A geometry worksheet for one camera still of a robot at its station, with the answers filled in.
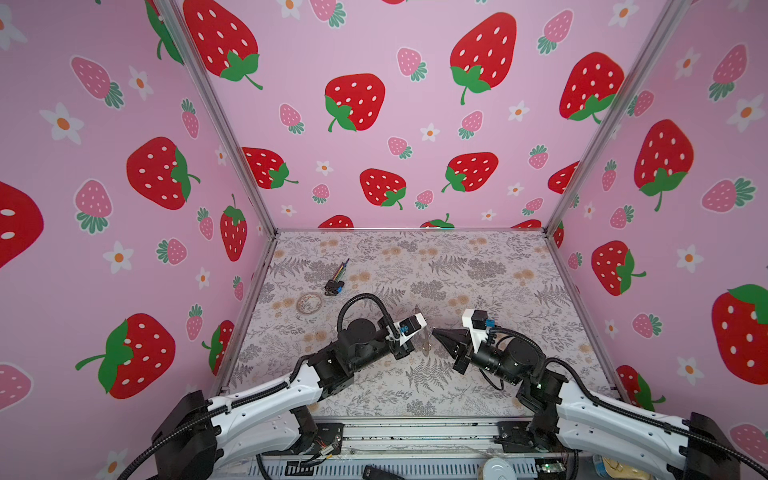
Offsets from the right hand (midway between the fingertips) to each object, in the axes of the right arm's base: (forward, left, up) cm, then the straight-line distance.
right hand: (434, 333), depth 67 cm
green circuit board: (-19, -31, -25) cm, 44 cm away
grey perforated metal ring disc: (+17, +41, -22) cm, 50 cm away
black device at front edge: (-26, +12, -21) cm, 35 cm away
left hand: (+4, +3, 0) cm, 5 cm away
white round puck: (-22, -17, -19) cm, 33 cm away
